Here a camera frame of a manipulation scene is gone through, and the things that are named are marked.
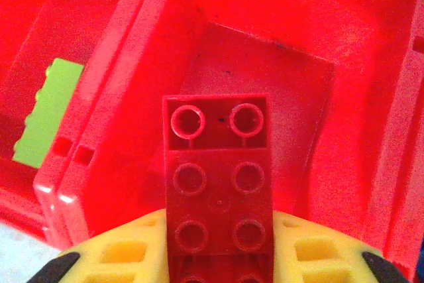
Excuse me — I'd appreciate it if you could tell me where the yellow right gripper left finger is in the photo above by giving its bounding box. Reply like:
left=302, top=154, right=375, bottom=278
left=28, top=208, right=173, bottom=283

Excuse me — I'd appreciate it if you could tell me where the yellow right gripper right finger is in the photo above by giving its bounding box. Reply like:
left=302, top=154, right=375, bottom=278
left=271, top=211, right=410, bottom=283

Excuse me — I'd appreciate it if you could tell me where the red lego brick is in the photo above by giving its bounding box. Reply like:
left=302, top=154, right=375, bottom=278
left=162, top=95, right=276, bottom=283

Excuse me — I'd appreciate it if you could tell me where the red bin holding green legos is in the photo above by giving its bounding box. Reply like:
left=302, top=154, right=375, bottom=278
left=0, top=0, right=156, bottom=251

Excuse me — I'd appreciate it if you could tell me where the green lego brick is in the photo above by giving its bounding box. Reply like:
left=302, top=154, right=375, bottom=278
left=13, top=58, right=85, bottom=168

